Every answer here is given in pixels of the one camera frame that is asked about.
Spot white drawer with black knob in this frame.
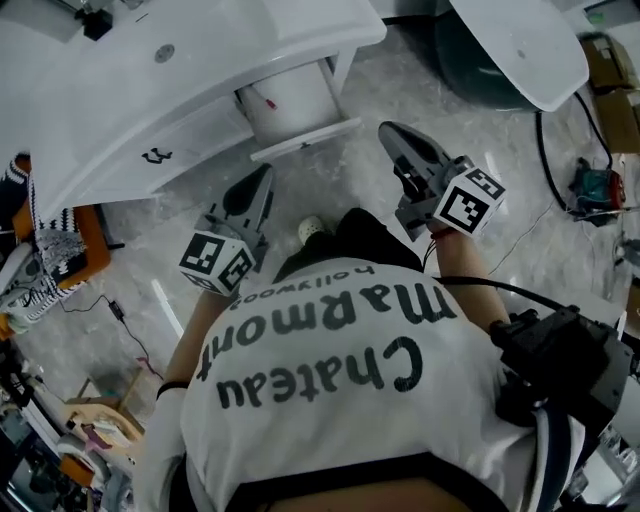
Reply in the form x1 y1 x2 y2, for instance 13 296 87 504
233 56 363 163

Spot white headset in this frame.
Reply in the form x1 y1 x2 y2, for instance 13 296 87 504
0 243 52 321

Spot wooden stool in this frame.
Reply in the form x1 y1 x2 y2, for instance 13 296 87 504
63 368 150 452

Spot dark green white bathtub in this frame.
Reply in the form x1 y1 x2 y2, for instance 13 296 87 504
432 0 591 113

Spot white perforated shoe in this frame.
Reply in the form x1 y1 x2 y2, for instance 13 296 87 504
297 215 337 247

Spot black cabinet door handles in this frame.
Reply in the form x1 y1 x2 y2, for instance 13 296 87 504
140 146 175 166

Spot brown cardboard box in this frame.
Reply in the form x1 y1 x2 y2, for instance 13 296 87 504
574 31 640 152

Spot teal and red machine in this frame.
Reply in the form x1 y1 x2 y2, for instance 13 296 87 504
568 156 627 217

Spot orange armchair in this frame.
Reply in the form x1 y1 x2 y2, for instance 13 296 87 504
0 152 113 332

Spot black white striped blanket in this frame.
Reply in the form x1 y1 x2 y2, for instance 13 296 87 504
0 152 92 322

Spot dark shoulder strap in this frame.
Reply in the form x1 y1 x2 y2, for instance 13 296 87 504
534 407 586 512

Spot black body-worn box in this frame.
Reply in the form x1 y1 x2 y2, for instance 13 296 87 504
488 306 640 427

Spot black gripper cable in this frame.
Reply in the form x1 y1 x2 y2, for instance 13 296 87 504
430 274 581 315

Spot white printed t-shirt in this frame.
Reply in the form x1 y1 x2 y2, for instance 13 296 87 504
143 256 601 512

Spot white vanity cabinet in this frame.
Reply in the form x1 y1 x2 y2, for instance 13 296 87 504
139 42 359 201

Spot person's right forearm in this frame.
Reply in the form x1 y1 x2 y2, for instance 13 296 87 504
428 231 512 332

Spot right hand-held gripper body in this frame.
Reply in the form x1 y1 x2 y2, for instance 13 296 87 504
394 154 508 243

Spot black soap dispenser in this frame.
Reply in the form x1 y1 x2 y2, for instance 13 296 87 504
74 6 116 43

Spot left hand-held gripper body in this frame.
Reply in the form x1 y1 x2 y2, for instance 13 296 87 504
178 212 272 296

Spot black trousers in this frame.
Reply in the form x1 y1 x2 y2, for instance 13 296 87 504
271 206 427 287

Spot thick black hose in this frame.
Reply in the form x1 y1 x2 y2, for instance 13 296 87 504
533 88 617 212

